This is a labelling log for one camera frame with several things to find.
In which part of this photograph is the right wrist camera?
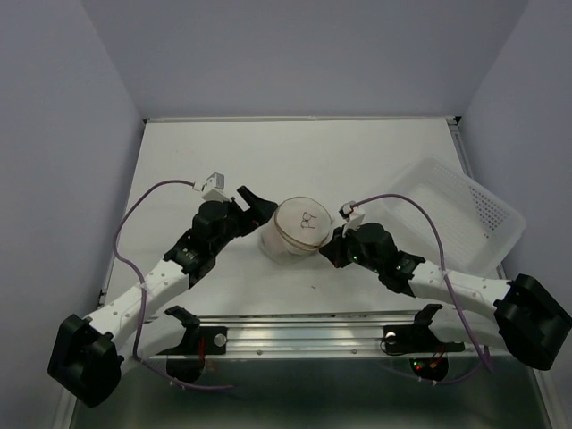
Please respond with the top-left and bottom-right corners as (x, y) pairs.
(339, 201), (366, 236)

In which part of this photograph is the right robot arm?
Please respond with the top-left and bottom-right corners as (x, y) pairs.
(319, 223), (571, 371)

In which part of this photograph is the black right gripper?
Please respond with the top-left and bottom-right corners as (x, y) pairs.
(318, 223), (382, 273)

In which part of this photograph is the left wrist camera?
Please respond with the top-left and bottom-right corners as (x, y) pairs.
(192, 172), (230, 202)

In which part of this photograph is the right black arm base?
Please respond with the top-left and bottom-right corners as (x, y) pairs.
(380, 304), (465, 383)

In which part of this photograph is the white mesh laundry bag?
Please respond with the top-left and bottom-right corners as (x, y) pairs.
(260, 196), (333, 265)

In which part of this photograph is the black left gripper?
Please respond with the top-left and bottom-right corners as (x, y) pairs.
(212, 186), (277, 254)

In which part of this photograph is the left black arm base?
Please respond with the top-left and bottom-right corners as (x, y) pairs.
(139, 306), (231, 391)

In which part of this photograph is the white perforated plastic basket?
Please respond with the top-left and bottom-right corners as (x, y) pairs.
(388, 156), (526, 275)

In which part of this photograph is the aluminium mounting rail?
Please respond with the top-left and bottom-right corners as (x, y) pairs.
(124, 312), (506, 358)

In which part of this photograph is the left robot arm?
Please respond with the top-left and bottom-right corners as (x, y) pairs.
(47, 186), (278, 408)

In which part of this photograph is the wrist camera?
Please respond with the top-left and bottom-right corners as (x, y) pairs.
(192, 172), (230, 202)
(339, 201), (366, 236)

